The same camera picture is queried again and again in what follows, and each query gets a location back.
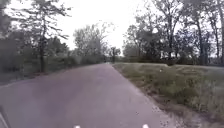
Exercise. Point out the grey asphalt path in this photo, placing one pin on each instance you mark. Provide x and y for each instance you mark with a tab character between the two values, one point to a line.
90	96

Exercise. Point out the grass verge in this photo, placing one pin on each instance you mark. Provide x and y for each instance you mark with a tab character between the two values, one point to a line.
186	81

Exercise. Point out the tall tree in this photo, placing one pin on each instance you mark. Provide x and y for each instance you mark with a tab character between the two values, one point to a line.
42	40

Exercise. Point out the bushes and undergrowth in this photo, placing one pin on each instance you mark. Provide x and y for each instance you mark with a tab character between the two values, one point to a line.
20	61

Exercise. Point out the robot's own part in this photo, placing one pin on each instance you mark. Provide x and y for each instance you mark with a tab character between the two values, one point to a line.
77	126
145	126

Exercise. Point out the row of trees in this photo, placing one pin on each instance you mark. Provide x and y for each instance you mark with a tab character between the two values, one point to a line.
176	40

